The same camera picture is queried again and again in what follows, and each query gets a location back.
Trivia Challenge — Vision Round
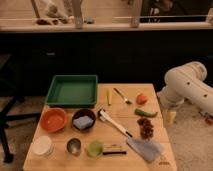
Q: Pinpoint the dark red grape bunch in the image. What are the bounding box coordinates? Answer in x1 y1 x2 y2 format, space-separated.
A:
137 118 154 140

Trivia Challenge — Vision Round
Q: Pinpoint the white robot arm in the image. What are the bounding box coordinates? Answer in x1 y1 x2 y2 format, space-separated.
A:
157 61 213 126

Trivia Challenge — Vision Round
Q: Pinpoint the green plastic tray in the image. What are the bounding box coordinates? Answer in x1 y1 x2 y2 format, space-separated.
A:
46 75 98 108

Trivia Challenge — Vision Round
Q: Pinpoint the red orange tomato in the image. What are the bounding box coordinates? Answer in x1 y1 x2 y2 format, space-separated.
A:
136 93 148 105

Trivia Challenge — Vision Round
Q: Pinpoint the blue grey cloth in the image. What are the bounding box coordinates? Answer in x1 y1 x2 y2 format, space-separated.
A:
126 138 164 162

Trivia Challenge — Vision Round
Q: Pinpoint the yellow stick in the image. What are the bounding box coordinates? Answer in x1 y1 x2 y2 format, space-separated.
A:
107 89 112 106

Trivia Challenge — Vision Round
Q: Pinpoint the green cup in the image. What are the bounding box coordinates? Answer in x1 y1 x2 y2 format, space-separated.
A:
86 140 103 158

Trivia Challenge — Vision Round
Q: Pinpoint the blue sponge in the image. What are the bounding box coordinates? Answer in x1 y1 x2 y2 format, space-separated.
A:
73 116 93 130

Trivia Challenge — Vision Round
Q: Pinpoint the dark brown bowl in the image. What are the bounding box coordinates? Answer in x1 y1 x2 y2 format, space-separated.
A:
71 109 96 131

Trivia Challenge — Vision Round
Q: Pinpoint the small metal cup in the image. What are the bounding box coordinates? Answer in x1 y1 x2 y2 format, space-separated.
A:
66 138 81 156

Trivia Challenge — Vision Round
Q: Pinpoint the orange bowl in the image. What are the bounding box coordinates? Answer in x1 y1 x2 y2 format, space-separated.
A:
40 108 68 133

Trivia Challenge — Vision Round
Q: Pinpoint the white handled spatula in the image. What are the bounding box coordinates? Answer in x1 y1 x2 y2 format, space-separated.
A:
97 109 132 138

